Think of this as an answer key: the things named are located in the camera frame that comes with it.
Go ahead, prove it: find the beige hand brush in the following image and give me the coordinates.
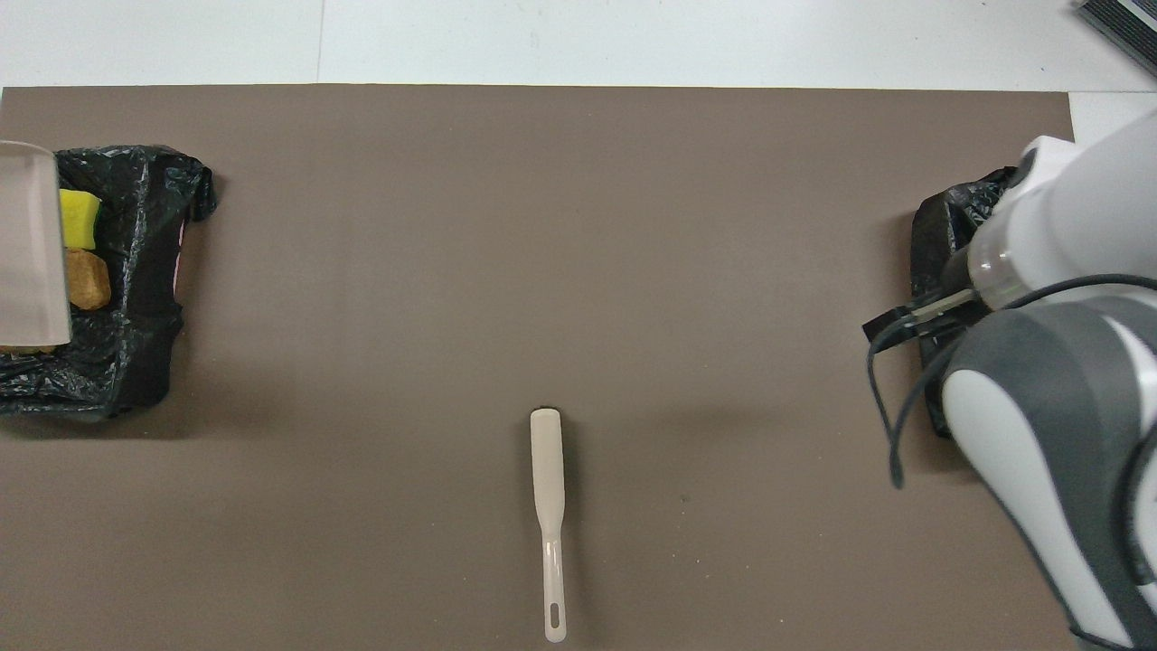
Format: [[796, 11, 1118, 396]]
[[530, 408, 569, 644]]

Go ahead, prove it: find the oval golden toy bread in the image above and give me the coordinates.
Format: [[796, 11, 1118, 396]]
[[65, 250, 112, 312]]

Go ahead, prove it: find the green and yellow sponge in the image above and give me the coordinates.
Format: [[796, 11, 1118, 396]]
[[59, 189, 102, 251]]

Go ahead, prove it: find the beige plastic dustpan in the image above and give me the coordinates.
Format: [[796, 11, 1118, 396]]
[[0, 140, 73, 349]]

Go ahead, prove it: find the bin with black bag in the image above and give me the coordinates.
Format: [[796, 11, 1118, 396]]
[[0, 145, 218, 424], [910, 165, 1027, 439]]

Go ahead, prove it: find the brown table mat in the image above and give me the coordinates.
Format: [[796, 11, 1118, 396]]
[[0, 86, 1133, 651]]

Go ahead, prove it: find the dark ribbed device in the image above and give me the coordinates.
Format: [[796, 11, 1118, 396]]
[[1076, 0, 1157, 78]]

